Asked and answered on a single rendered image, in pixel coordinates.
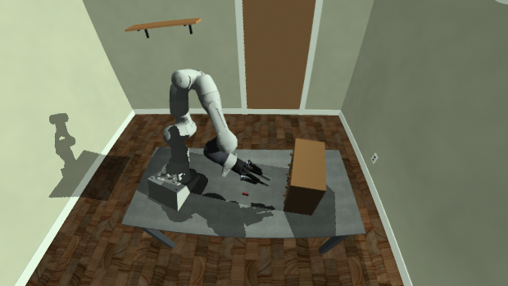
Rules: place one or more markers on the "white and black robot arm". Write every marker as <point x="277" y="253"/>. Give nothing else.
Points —
<point x="217" y="151"/>

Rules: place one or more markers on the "brown chest of drawers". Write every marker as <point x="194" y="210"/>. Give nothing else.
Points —
<point x="308" y="182"/>

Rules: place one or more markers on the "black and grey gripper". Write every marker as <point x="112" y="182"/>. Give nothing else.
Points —
<point x="245" y="171"/>

